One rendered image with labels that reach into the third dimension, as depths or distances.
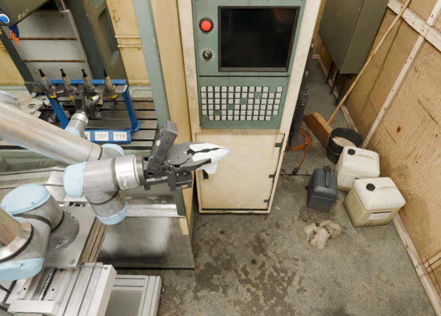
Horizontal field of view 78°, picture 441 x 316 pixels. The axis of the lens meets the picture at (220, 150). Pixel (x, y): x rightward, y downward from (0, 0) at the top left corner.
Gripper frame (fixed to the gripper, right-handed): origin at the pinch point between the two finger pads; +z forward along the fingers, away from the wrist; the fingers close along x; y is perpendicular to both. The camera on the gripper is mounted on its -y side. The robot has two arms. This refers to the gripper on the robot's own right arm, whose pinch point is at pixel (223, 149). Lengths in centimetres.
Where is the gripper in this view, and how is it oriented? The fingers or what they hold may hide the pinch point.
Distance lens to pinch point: 64.4
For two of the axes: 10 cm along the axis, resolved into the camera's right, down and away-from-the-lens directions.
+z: 9.8, -1.6, 1.6
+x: 2.2, 6.0, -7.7
